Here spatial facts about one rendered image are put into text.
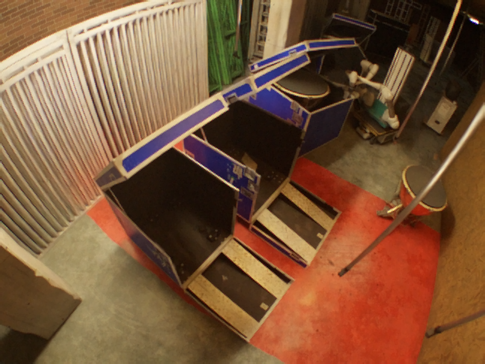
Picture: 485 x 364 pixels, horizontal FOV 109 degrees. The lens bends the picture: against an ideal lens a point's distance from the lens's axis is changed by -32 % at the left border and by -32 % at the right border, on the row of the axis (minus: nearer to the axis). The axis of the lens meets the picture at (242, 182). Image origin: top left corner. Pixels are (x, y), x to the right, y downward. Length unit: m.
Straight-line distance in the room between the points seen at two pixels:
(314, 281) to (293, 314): 0.45
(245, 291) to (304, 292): 0.63
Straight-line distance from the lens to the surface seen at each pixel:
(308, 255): 2.95
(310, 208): 3.20
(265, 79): 1.86
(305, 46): 2.94
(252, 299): 2.65
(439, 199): 3.37
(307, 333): 2.73
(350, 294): 3.01
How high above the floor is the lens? 2.58
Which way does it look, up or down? 50 degrees down
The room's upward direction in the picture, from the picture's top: 7 degrees clockwise
